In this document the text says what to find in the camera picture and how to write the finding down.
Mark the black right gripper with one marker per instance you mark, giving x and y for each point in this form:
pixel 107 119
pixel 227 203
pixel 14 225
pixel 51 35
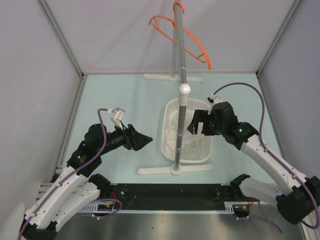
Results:
pixel 201 116

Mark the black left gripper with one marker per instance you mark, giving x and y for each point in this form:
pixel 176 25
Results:
pixel 131 137

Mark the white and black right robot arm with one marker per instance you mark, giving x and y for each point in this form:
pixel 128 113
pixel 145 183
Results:
pixel 294 194

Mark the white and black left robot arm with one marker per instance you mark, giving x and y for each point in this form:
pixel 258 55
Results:
pixel 77 185

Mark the white perforated plastic basket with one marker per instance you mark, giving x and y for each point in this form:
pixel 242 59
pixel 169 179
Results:
pixel 196 148

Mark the grey clothes rack with white feet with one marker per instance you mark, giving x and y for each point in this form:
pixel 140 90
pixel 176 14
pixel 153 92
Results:
pixel 183 42

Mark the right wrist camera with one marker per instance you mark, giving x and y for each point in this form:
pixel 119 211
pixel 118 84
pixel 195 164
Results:
pixel 214 100

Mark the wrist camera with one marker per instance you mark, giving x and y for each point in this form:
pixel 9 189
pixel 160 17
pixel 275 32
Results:
pixel 214 100
pixel 116 115

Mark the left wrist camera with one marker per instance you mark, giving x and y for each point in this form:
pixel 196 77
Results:
pixel 116 115

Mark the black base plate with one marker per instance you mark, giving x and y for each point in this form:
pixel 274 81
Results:
pixel 174 197

